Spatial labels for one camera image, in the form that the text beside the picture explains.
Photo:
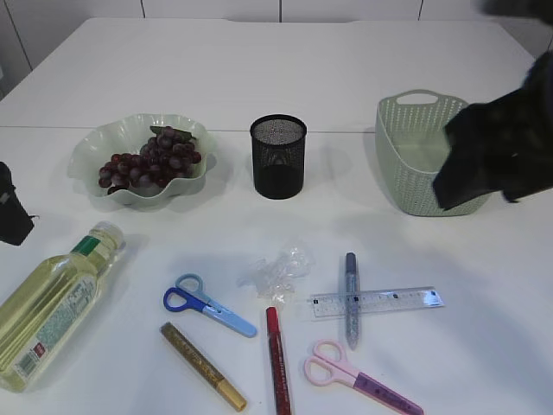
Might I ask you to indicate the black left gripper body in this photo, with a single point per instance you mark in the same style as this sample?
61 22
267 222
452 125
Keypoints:
16 223

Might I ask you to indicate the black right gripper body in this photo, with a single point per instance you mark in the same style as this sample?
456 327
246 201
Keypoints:
504 145

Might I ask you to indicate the yellow oil bottle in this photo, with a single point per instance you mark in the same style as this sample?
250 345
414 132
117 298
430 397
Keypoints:
42 314

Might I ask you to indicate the red artificial grape bunch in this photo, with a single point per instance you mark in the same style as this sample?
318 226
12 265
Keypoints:
167 155

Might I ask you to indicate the blue scissors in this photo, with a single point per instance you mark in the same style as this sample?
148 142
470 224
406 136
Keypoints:
188 294

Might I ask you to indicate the clear plastic sheet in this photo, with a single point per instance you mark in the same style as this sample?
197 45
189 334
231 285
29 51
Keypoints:
275 280

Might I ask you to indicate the green woven plastic basket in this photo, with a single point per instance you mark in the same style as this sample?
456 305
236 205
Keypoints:
411 148

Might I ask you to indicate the pale green wavy plate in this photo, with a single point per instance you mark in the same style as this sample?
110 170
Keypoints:
127 135

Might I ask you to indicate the gold glitter pen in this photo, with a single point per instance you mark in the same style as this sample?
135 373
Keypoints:
204 367

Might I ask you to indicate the silver glitter pen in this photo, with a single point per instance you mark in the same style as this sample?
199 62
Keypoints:
352 301

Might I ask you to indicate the black mesh pen holder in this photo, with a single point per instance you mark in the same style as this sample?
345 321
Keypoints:
278 155

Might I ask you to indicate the clear plastic ruler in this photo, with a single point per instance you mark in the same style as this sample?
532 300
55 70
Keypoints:
329 305

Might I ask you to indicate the red glitter pen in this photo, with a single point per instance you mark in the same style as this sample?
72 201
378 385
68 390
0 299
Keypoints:
277 361

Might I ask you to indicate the pink scissors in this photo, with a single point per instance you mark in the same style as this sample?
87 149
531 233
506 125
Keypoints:
329 364

